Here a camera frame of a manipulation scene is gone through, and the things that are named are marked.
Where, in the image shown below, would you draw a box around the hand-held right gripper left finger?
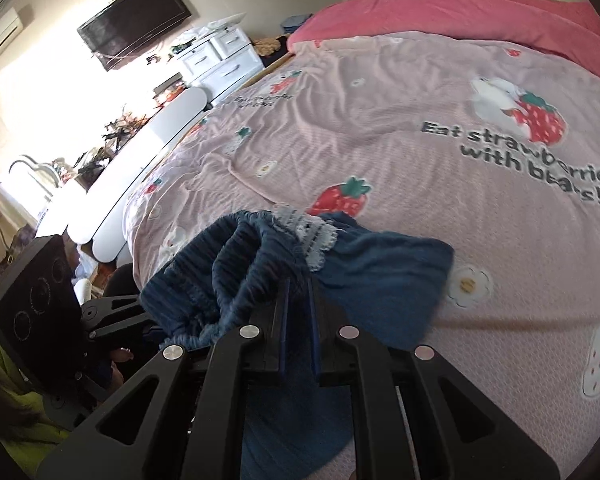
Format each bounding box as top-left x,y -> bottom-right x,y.
35,277 -> 292,480

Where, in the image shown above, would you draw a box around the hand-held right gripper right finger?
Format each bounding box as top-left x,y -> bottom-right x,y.
307,277 -> 563,480

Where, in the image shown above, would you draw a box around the pink quilt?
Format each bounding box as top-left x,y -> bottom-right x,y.
286,0 -> 600,87

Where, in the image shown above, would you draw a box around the black wall television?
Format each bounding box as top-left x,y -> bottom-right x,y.
76,0 -> 191,72

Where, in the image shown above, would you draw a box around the white bed footboard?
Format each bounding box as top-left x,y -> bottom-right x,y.
67,86 -> 212,264

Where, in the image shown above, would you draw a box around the brown knitted cloth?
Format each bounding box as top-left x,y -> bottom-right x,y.
253,36 -> 282,57

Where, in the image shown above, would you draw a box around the white air conditioner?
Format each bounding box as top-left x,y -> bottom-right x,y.
0,6 -> 34,74

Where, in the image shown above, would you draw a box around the blue denim pants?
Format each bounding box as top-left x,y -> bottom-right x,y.
140,205 -> 456,477

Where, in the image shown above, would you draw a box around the dried flower bunch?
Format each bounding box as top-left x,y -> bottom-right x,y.
100,105 -> 154,154

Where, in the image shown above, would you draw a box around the white dresser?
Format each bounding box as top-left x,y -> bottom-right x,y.
179,24 -> 264,109

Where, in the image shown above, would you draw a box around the pink strawberry printed blanket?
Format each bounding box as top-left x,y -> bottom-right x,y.
122,30 -> 600,480

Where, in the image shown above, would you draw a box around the folded blue clothes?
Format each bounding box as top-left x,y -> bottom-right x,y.
281,16 -> 312,35

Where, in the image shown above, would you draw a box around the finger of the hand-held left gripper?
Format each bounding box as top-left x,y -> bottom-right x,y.
79,295 -> 155,329
89,314 -> 164,352

